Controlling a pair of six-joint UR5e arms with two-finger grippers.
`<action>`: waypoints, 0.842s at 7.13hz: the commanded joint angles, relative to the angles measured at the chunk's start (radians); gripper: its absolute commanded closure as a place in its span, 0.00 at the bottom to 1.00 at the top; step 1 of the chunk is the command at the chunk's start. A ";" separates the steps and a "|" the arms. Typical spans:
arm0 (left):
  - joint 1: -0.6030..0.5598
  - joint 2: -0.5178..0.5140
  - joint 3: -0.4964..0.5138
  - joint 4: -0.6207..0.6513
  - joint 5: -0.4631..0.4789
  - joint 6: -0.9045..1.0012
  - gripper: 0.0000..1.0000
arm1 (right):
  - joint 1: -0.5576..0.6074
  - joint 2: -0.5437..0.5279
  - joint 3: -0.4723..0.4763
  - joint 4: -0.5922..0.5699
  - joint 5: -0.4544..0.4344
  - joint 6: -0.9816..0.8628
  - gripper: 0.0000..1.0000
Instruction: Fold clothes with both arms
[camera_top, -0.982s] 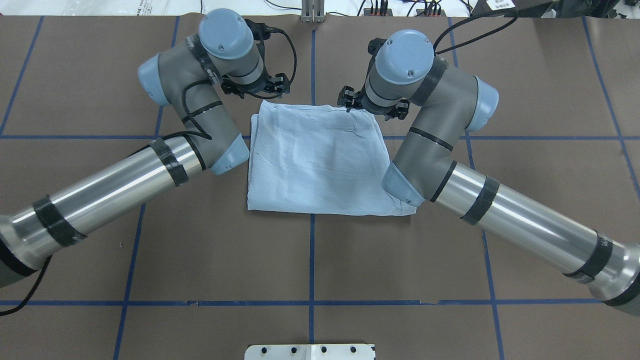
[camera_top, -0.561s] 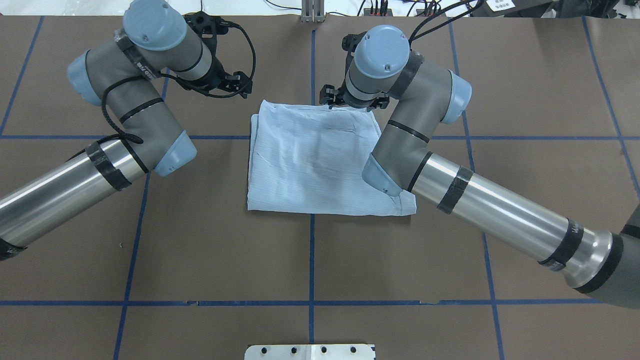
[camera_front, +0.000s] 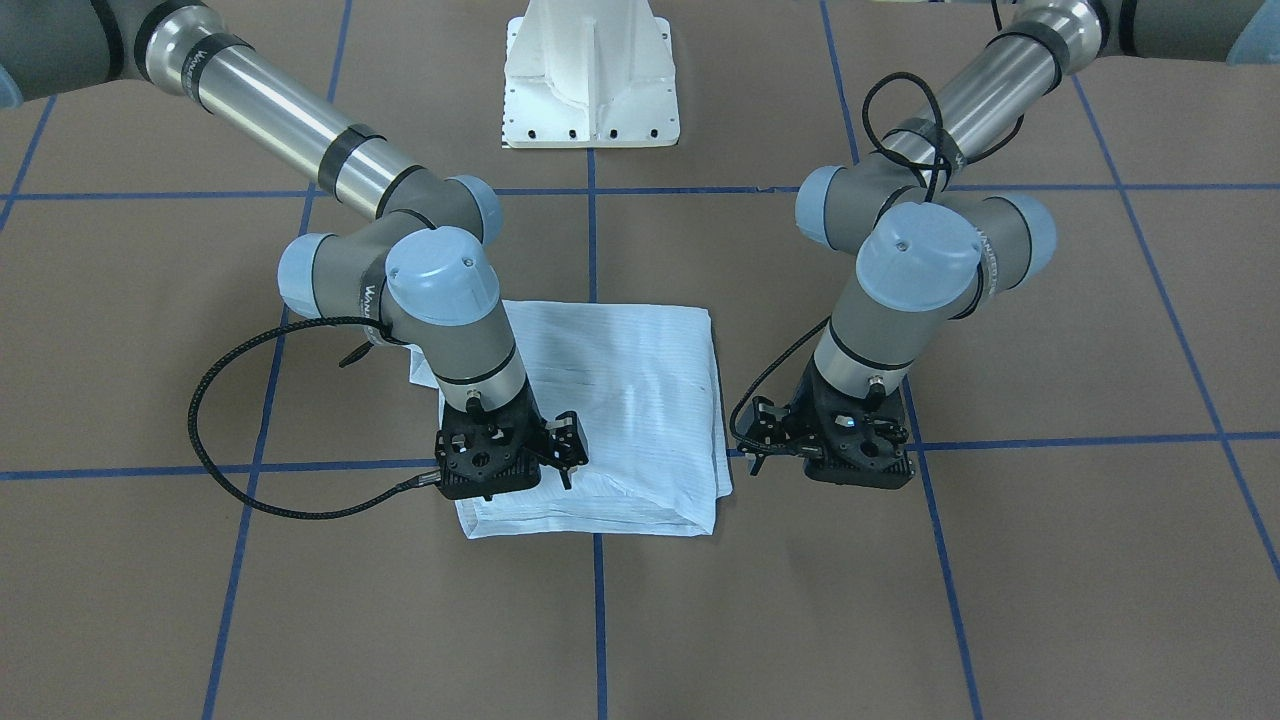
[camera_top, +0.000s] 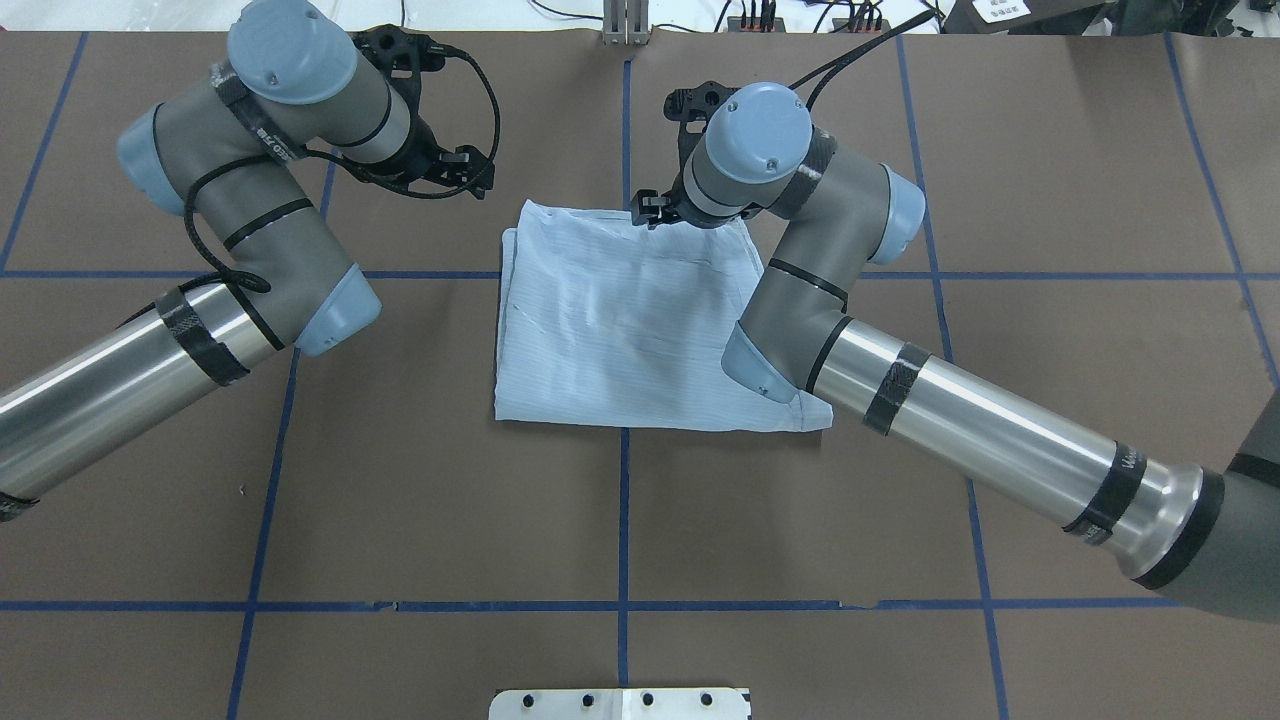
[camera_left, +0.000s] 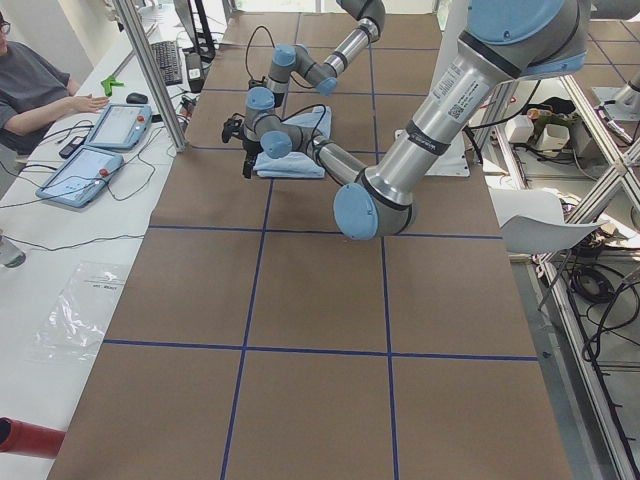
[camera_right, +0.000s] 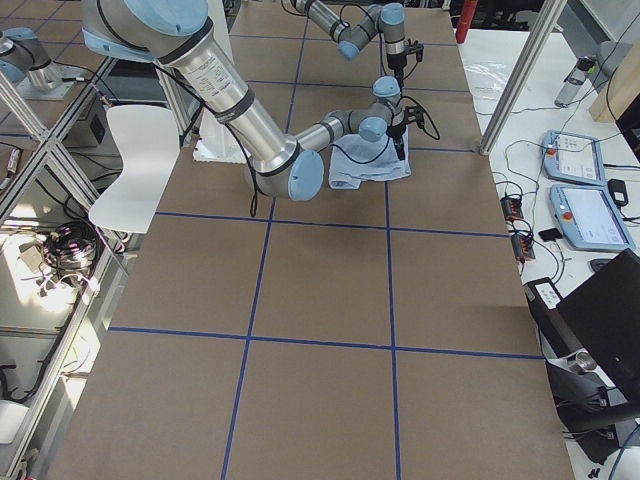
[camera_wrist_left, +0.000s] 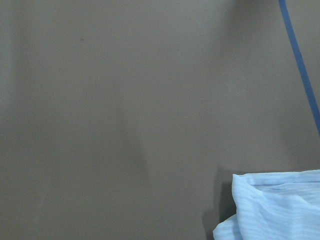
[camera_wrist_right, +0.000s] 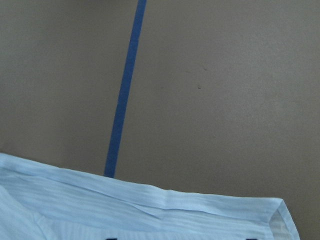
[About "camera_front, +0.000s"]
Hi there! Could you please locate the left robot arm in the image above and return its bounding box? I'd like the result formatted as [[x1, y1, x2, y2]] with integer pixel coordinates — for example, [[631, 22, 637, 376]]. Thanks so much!
[[730, 1, 1277, 489]]

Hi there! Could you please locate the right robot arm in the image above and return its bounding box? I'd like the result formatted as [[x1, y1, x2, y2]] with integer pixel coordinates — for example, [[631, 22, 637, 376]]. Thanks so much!
[[3, 1, 532, 514]]

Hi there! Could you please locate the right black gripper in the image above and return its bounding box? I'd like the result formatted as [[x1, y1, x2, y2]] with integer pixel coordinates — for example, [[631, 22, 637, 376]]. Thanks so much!
[[435, 389, 589, 501]]

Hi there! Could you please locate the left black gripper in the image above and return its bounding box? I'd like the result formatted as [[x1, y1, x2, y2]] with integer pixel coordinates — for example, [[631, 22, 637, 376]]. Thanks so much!
[[735, 363, 915, 489]]

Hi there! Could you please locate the white central pedestal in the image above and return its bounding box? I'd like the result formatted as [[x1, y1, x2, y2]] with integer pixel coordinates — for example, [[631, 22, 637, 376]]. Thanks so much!
[[500, 1, 681, 149]]

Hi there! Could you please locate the light blue button shirt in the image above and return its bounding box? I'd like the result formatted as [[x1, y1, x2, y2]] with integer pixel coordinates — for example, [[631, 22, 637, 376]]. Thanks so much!
[[454, 300, 732, 539]]

